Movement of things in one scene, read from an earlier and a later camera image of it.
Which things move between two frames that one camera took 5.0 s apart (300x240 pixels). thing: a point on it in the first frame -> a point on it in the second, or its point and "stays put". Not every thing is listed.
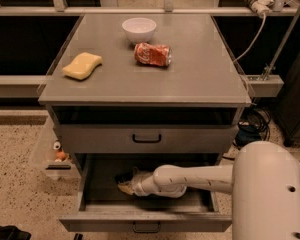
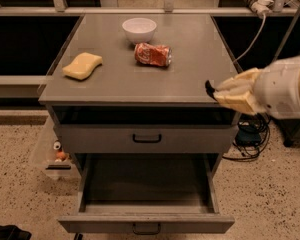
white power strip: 259,4 stays put
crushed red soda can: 158,55 stays put
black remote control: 124,177 -> 209,89
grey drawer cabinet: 134,91 stays put
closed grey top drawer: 147,138 stays put
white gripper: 137,184 -> 280,88
